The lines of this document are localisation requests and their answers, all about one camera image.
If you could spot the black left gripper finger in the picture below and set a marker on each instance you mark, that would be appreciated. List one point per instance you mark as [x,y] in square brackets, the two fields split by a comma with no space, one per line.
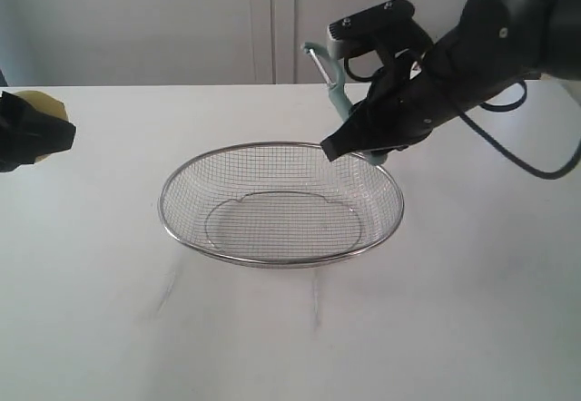
[10,113]

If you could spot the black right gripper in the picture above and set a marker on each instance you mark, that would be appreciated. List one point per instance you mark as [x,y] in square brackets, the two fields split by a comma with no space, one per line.
[401,109]

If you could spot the yellow lemon with sticker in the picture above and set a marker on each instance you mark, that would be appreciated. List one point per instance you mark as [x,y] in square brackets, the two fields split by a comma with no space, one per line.
[43,128]

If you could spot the teal handled peeler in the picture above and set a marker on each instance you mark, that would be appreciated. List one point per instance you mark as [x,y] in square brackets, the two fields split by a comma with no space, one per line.
[338,94]

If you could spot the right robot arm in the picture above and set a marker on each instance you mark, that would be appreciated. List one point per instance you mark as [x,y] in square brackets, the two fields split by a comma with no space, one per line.
[497,43]

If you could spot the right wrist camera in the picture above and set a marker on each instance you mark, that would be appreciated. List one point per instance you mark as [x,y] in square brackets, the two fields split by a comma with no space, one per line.
[387,28]

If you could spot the oval wire mesh basket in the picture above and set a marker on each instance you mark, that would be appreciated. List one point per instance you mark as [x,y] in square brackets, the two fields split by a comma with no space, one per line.
[280,205]

